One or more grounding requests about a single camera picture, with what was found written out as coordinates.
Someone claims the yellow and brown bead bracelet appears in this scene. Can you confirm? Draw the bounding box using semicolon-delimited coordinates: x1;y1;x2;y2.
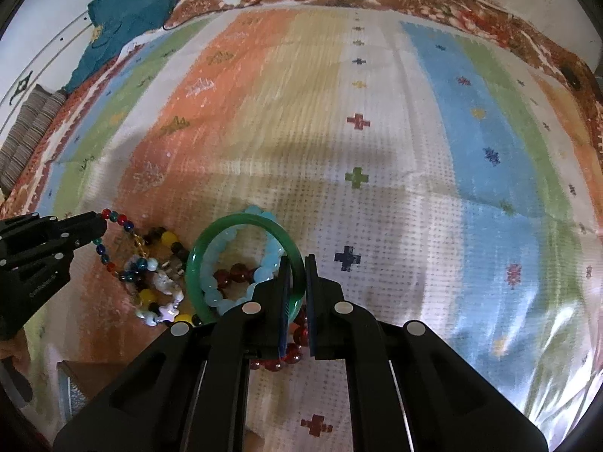
136;225;204;328

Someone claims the white bead bracelet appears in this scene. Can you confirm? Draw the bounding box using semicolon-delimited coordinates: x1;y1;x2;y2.
125;254;186;328

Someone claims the multicolour bead necklace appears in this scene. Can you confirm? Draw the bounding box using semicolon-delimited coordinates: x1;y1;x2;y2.
93;207;156;288

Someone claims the colourful striped blanket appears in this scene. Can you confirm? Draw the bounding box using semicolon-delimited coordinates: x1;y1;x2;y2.
2;7;602;446

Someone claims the dark red bead bracelet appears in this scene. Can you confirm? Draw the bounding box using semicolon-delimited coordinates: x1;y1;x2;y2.
213;262;312;372

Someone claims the green jade bangle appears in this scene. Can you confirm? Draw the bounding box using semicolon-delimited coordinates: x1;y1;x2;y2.
185;212;306;324

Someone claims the teal garment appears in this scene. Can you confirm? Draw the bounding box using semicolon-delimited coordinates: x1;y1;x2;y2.
64;0;177;94

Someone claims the light blue bead bracelet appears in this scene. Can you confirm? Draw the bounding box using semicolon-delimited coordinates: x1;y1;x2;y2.
201;204;288;316

